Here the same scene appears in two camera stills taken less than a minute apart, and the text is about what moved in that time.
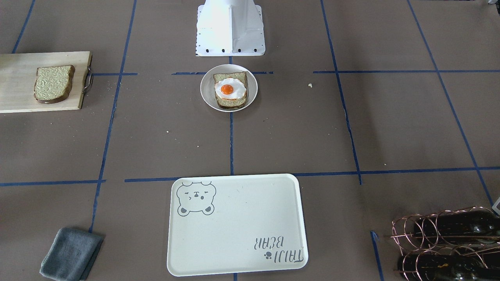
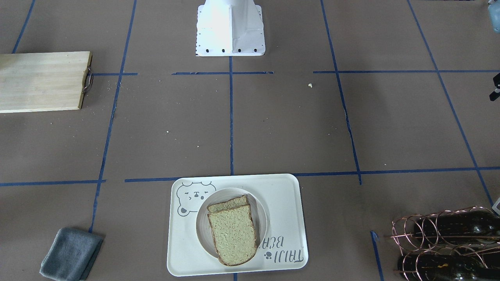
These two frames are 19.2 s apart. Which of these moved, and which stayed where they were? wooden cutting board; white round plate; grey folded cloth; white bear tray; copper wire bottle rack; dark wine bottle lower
Moved: white round plate
Stayed: grey folded cloth; wooden cutting board; copper wire bottle rack; white bear tray; dark wine bottle lower
